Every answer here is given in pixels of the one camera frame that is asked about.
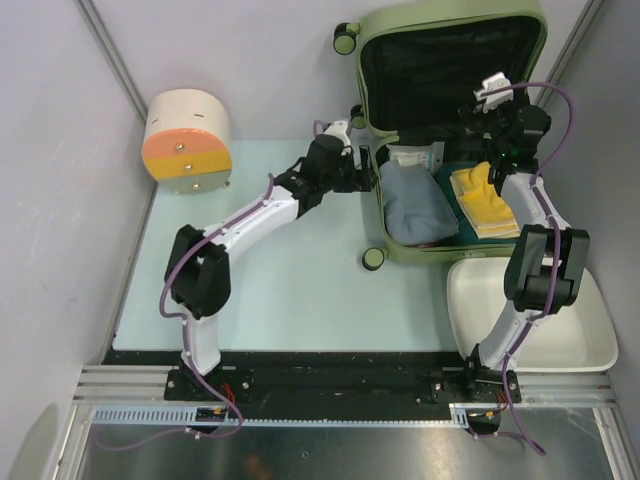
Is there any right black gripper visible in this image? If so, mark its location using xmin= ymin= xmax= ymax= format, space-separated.
xmin=459 ymin=78 xmax=529 ymax=156

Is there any grey blue cloth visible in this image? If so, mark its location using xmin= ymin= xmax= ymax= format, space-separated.
xmin=379 ymin=160 xmax=459 ymax=246

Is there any green hard shell suitcase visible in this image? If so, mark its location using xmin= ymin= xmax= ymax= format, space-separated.
xmin=332 ymin=0 xmax=549 ymax=274

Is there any yellow cloth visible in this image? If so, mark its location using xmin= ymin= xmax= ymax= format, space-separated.
xmin=449 ymin=161 xmax=520 ymax=240

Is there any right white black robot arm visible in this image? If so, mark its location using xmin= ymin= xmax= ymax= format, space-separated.
xmin=459 ymin=102 xmax=590 ymax=401

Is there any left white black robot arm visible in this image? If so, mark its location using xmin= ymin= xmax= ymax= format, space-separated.
xmin=159 ymin=120 xmax=364 ymax=400

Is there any white folded cloth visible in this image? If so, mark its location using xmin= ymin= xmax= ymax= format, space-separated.
xmin=388 ymin=145 xmax=432 ymax=167

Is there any dark teal cloth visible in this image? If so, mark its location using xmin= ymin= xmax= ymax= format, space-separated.
xmin=435 ymin=162 xmax=516 ymax=246

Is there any light blue table mat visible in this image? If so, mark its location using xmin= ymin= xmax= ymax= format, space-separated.
xmin=113 ymin=140 xmax=455 ymax=352

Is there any round cream drawer cabinet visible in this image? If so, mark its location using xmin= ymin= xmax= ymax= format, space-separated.
xmin=141 ymin=89 xmax=232 ymax=194

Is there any white plastic tray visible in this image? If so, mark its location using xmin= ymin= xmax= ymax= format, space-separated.
xmin=447 ymin=257 xmax=618 ymax=373

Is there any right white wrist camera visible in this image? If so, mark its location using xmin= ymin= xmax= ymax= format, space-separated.
xmin=474 ymin=72 xmax=514 ymax=114

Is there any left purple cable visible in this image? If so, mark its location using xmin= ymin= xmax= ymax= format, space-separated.
xmin=94 ymin=119 xmax=331 ymax=451

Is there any purple cable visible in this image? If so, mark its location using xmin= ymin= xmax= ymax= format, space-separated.
xmin=479 ymin=80 xmax=580 ymax=456
xmin=94 ymin=119 xmax=331 ymax=451

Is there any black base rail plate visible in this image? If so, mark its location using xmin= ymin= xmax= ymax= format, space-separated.
xmin=103 ymin=350 xmax=522 ymax=422

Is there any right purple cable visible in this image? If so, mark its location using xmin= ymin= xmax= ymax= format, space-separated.
xmin=479 ymin=80 xmax=580 ymax=456

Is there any grey slotted cable duct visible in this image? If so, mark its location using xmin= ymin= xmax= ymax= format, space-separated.
xmin=92 ymin=405 xmax=469 ymax=429

